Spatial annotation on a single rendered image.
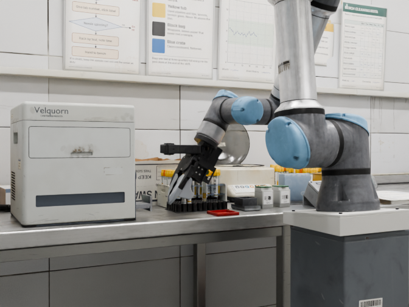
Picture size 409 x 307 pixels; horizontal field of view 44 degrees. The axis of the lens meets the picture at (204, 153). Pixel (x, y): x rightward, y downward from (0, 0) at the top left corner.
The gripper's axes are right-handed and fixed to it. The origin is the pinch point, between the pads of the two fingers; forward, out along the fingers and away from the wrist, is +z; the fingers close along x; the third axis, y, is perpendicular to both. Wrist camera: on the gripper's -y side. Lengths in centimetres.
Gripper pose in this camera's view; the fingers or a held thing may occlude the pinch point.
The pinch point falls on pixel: (168, 198)
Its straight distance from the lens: 142.4
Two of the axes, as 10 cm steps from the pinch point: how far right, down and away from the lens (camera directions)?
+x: -4.5, -0.1, 8.9
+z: -4.4, 8.7, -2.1
